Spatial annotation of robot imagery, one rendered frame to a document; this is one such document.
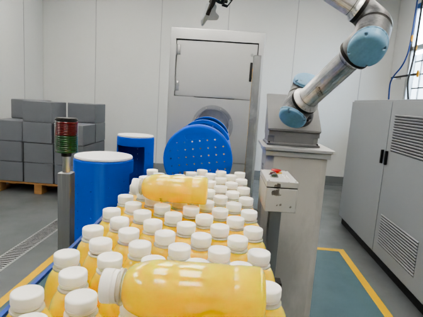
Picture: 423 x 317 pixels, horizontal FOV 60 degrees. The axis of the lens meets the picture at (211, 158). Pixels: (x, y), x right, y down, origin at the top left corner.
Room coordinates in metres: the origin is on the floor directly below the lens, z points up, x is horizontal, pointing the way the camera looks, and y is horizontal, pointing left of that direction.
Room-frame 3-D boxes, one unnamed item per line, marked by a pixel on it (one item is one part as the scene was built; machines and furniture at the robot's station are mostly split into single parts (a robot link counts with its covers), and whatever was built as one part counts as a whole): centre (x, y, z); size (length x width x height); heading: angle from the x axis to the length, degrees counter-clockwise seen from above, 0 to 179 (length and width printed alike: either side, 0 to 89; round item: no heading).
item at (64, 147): (1.06, 0.42, 1.18); 0.06 x 0.06 x 0.05
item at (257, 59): (2.92, -0.30, 0.85); 0.06 x 0.06 x 1.70; 89
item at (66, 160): (1.06, 0.42, 1.18); 0.06 x 0.06 x 0.16
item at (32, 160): (5.01, 2.19, 0.59); 1.20 x 0.80 x 1.19; 87
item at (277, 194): (1.22, -0.23, 1.05); 0.20 x 0.10 x 0.10; 179
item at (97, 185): (1.79, 0.53, 0.59); 0.28 x 0.28 x 0.88
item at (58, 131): (1.06, 0.42, 1.23); 0.06 x 0.06 x 0.04
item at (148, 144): (2.85, 0.60, 0.59); 0.28 x 0.28 x 0.88
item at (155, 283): (0.39, 0.02, 1.12); 0.17 x 0.07 x 0.07; 89
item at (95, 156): (1.79, 0.53, 1.03); 0.28 x 0.28 x 0.01
